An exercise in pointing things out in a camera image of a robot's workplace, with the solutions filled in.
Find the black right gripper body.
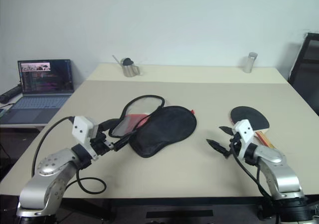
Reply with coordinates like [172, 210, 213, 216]
[224, 131, 241, 158]

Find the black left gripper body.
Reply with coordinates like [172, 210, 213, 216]
[90, 124, 115, 157]

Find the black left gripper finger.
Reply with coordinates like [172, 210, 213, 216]
[113, 134, 137, 152]
[101, 119, 121, 131]

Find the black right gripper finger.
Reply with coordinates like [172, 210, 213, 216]
[206, 139, 229, 155]
[219, 126, 235, 136]

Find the black table tennis paddle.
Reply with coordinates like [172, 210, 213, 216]
[228, 106, 276, 149]

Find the black and red paddle case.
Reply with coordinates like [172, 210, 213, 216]
[109, 94, 198, 159]

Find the steel watering can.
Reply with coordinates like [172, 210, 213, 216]
[112, 55, 142, 78]

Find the steel cylinder tumbler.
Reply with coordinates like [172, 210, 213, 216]
[243, 51, 259, 74]

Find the open blue laptop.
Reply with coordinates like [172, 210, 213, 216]
[7, 58, 75, 124]

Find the white side table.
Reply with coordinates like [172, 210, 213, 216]
[0, 102, 47, 134]

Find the black mesh office chair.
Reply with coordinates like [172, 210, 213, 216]
[288, 31, 319, 117]

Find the black bar-shaped device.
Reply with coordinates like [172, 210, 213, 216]
[0, 84, 22, 104]

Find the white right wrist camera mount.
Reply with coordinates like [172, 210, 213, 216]
[232, 119, 258, 158]

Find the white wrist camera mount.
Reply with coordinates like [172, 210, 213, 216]
[71, 115, 100, 158]
[232, 119, 258, 158]

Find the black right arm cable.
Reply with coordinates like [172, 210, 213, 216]
[229, 144, 275, 210]

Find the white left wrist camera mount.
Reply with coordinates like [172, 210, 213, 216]
[71, 115, 100, 158]

